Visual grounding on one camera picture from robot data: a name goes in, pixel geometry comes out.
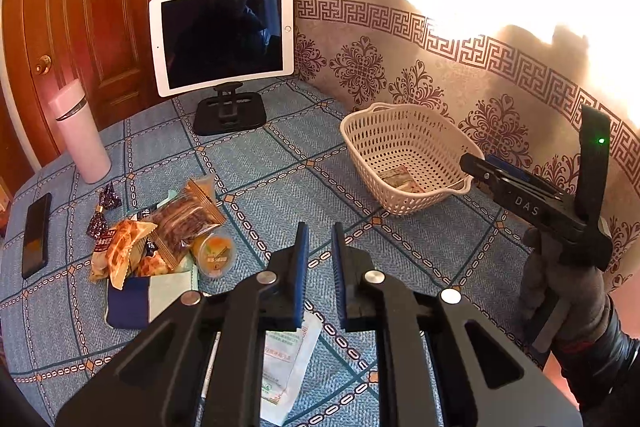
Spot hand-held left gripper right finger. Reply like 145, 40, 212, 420
331, 222, 584, 427

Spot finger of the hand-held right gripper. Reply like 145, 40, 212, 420
459, 153, 516, 204
486, 154, 563, 200

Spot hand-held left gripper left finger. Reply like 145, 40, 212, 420
55, 222, 311, 427

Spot white plastic basket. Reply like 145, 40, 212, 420
340, 103, 485, 214

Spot purple candy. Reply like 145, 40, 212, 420
86, 183, 122, 239

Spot person's right forearm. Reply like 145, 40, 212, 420
547, 294, 640, 414

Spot person's right hand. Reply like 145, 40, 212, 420
519, 226, 614, 350

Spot small printed snack packet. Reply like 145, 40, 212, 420
382, 167, 426, 194

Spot white green-printed packet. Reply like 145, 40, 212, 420
202, 307, 323, 427

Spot orange jelly cup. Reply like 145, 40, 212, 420
192, 228, 236, 279

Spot blue patterned tablecloth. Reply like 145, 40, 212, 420
0, 77, 551, 427

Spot pale green packet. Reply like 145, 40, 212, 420
147, 257, 202, 325

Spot clear brown snack packet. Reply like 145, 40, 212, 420
150, 179, 227, 272

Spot clear orange snack packet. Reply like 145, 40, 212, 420
187, 174, 217, 208

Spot yellow pastry packet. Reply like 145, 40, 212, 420
90, 219, 158, 290
133, 254, 173, 279

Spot navy and white packet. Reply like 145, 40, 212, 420
106, 274, 152, 329

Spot black tablet stand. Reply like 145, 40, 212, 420
194, 0, 266, 136

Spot white tablet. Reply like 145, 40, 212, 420
148, 0, 295, 98

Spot pink insulated bottle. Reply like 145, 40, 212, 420
48, 79, 112, 184

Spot black smartphone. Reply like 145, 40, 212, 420
21, 193, 53, 280

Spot brown wooden door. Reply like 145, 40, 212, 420
1, 0, 187, 170

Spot patterned wall cloth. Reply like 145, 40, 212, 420
292, 0, 640, 295

